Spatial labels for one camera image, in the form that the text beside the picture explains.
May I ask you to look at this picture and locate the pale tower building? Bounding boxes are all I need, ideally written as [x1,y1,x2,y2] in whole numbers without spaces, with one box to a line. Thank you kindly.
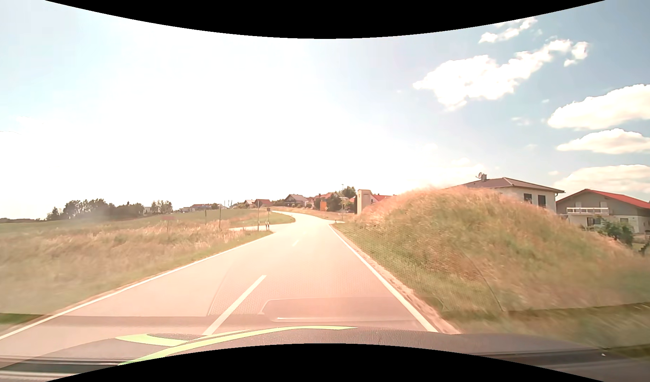
[356,189,393,215]

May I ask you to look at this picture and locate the green bush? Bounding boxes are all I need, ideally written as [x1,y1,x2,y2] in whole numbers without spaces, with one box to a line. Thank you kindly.
[597,219,636,248]

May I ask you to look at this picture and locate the dry grass field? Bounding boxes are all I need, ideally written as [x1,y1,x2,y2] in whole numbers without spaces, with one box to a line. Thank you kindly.
[0,208,296,338]

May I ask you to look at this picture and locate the grey house red roof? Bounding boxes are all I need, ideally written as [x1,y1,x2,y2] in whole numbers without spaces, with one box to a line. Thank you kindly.
[556,188,650,236]

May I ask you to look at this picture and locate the dry grass bank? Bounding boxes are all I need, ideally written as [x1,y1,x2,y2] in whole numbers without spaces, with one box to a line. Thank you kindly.
[272,186,650,350]

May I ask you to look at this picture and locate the grey asphalt road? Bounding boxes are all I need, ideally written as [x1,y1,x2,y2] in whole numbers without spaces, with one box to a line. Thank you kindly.
[0,211,460,363]

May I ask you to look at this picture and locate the group of village houses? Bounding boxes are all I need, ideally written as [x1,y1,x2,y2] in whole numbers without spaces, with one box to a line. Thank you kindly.
[179,191,358,214]

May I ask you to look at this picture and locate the white house brown roof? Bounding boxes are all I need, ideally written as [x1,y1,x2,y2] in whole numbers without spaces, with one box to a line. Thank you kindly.
[446,173,565,214]

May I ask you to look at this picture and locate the car's own bonnet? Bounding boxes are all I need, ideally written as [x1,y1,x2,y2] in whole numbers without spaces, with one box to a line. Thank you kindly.
[0,325,650,382]

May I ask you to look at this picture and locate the row of trees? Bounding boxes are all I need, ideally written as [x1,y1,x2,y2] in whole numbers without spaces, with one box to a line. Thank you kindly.
[45,198,174,222]

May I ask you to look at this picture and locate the road markings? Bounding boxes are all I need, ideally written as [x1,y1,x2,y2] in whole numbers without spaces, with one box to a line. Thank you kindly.
[0,211,439,348]

